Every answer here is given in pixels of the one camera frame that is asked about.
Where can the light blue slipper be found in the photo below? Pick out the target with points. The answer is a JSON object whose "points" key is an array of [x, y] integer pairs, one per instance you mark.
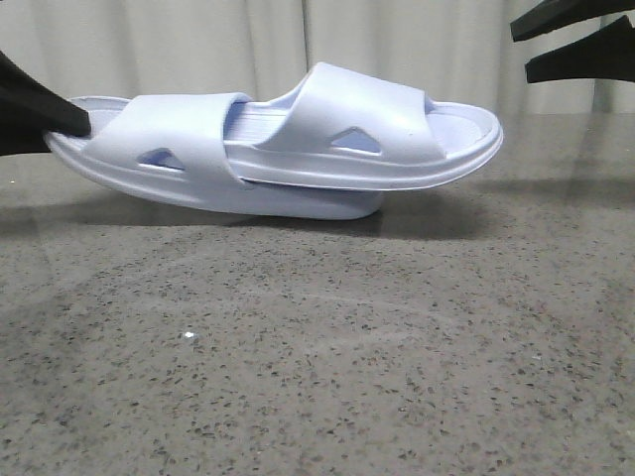
{"points": [[342, 129], [170, 148]]}

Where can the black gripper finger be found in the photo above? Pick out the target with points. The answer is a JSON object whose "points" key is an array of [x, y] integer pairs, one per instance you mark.
{"points": [[29, 110], [552, 15], [605, 54]]}

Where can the pale green curtain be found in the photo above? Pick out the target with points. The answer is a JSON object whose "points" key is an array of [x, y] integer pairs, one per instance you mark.
{"points": [[458, 51]]}

